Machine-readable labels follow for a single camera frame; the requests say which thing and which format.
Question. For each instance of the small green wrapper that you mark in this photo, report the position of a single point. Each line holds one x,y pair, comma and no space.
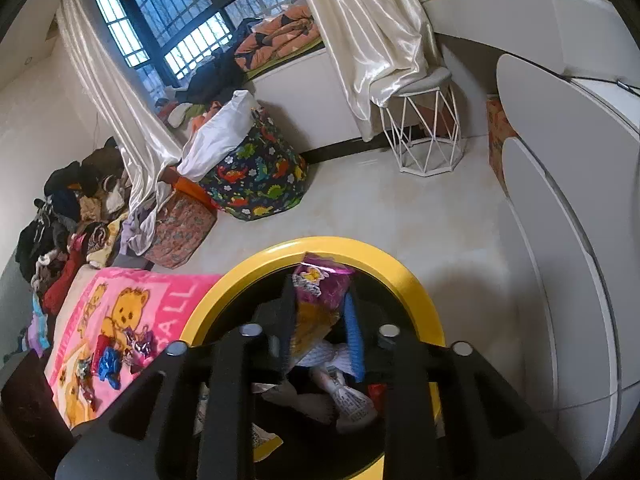
84,372

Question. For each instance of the cream satin curtain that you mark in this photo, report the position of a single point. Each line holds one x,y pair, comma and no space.
120,105
370,35

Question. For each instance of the yellow rimmed black trash bin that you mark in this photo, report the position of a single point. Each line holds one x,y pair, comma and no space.
310,250

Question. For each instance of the orange triangle pattern quilt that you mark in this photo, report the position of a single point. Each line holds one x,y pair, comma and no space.
280,35

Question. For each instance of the grey curved desk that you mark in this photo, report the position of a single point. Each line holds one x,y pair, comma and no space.
560,210

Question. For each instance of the green window seat mat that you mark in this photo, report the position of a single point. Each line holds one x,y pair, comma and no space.
290,62

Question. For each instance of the purple yellow snack packet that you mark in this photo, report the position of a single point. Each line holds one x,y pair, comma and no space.
320,290

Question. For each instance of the small red wrapper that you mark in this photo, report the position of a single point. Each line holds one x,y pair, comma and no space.
101,347

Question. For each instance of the white foam fruit net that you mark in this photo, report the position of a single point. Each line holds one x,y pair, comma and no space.
325,357

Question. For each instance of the pink bear printed blanket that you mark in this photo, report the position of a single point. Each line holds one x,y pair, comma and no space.
165,300

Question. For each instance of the yellow wrapper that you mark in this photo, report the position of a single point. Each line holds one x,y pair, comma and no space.
267,442

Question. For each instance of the lilac cloth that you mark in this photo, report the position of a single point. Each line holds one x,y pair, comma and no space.
140,230

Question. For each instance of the black jacket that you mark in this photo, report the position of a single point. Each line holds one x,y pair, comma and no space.
220,77

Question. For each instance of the barred window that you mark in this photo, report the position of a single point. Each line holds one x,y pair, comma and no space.
170,15

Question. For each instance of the shiny purple wrapper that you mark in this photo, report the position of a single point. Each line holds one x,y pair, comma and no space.
142,347

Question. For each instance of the dinosaur print storage bag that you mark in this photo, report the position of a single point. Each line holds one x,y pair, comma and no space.
260,175

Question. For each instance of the orange bag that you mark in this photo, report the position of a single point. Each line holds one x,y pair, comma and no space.
192,190

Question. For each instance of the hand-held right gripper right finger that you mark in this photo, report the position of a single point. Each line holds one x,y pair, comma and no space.
354,340

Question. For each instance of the floral storage box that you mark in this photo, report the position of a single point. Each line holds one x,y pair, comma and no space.
182,235

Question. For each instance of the orange printed cardboard box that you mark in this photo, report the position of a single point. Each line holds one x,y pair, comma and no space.
500,145

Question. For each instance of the pile of clothes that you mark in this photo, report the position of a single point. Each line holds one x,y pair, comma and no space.
65,220

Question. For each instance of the white plastic bag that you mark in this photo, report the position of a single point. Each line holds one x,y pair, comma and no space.
220,135

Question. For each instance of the blue wrapper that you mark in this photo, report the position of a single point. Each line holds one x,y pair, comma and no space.
110,367

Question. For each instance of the white printed plastic wrapper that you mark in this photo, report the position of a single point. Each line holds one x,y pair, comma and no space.
345,400

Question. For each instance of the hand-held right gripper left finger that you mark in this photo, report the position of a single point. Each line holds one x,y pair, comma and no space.
286,327

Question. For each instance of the red plastic bag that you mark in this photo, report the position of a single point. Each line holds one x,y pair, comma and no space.
377,392

